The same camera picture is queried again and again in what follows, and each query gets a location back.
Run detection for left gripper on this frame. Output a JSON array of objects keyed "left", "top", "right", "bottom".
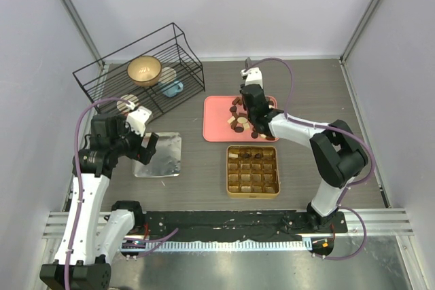
[{"left": 111, "top": 115, "right": 158, "bottom": 164}]

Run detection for pink tray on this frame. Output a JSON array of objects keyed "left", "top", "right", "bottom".
[{"left": 203, "top": 95, "right": 277, "bottom": 143}]

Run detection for gold chocolate box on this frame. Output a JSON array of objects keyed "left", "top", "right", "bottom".
[{"left": 226, "top": 145, "right": 281, "bottom": 200}]

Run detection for metal tongs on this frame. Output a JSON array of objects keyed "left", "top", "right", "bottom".
[{"left": 244, "top": 57, "right": 253, "bottom": 71}]

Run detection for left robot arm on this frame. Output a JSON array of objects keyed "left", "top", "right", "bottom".
[{"left": 39, "top": 107, "right": 158, "bottom": 289}]

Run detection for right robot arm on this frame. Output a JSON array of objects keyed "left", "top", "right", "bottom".
[{"left": 240, "top": 84, "right": 375, "bottom": 232}]

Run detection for silver box lid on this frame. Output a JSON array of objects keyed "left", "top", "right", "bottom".
[{"left": 133, "top": 132, "right": 182, "bottom": 178}]

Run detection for pink cup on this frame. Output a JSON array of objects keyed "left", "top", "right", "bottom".
[{"left": 116, "top": 94, "right": 139, "bottom": 112}]

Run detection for blue cup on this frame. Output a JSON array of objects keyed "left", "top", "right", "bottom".
[{"left": 160, "top": 80, "right": 184, "bottom": 98}]

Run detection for gold bowl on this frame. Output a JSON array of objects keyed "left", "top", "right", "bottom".
[{"left": 127, "top": 56, "right": 162, "bottom": 87}]

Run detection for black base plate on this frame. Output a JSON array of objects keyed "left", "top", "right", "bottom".
[{"left": 127, "top": 210, "right": 348, "bottom": 242}]

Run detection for black wire rack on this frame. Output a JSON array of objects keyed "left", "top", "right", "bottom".
[{"left": 73, "top": 22, "right": 206, "bottom": 120}]

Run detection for white cable duct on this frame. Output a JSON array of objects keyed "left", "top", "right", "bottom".
[{"left": 118, "top": 238, "right": 313, "bottom": 253}]

